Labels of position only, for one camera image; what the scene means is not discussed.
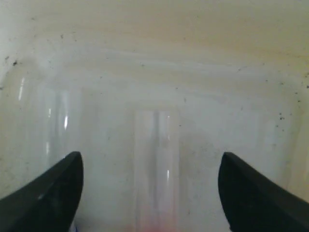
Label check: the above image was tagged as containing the clear bottle orange cap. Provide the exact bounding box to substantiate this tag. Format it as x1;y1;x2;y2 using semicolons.
133;110;180;232

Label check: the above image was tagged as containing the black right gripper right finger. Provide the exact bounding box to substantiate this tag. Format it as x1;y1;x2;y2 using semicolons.
218;152;309;232

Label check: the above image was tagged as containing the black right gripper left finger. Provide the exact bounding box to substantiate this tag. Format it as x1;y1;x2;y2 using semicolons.
0;151;84;232

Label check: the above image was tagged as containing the large cream plastic bin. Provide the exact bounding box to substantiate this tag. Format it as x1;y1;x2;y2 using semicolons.
0;0;309;232

